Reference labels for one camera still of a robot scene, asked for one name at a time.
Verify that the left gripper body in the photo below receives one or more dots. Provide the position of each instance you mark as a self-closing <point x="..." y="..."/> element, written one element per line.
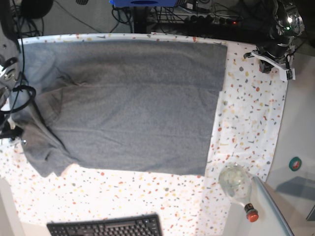
<point x="280" y="56"/>

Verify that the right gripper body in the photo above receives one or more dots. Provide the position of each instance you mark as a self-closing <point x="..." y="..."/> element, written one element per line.
<point x="10" y="134"/>

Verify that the grey t-shirt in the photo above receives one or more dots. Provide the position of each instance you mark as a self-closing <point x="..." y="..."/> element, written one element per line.
<point x="121" y="105"/>

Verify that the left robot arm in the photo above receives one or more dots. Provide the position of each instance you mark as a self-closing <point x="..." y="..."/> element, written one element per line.
<point x="286" y="22"/>

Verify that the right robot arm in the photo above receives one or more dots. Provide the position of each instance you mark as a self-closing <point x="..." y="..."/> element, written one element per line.
<point x="11" y="74"/>

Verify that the terrazzo patterned tablecloth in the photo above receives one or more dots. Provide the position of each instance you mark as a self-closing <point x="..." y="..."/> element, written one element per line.
<point x="245" y="131"/>

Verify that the green tape roll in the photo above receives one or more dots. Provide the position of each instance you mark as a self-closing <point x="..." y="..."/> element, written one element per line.
<point x="295" y="164"/>

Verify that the clear bottle with red cap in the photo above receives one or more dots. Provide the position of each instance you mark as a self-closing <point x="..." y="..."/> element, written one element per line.
<point x="237" y="186"/>

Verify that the grey laptop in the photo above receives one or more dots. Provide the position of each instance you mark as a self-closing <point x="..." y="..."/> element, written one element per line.
<point x="276" y="218"/>

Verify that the blue box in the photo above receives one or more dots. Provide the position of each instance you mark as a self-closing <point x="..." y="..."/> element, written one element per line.
<point x="143" y="3"/>

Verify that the black keyboard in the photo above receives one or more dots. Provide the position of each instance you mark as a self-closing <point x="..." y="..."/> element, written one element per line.
<point x="147" y="225"/>

